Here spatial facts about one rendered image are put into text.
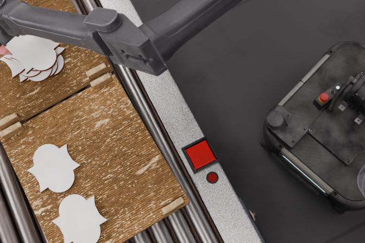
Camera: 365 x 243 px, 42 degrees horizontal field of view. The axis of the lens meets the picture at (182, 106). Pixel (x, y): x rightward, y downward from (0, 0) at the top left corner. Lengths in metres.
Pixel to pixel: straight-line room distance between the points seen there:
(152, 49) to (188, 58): 1.59
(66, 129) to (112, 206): 0.24
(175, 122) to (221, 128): 0.97
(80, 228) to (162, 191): 0.22
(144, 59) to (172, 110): 0.50
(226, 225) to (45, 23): 0.64
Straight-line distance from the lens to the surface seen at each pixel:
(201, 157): 1.24
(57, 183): 1.27
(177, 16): 0.81
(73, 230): 1.24
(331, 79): 2.12
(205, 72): 2.34
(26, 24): 1.06
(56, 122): 1.32
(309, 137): 2.02
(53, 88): 1.36
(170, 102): 1.31
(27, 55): 1.37
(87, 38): 0.89
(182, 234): 1.22
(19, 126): 1.32
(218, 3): 0.82
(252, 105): 2.28
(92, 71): 1.32
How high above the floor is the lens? 2.14
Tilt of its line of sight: 70 degrees down
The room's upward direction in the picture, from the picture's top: 9 degrees counter-clockwise
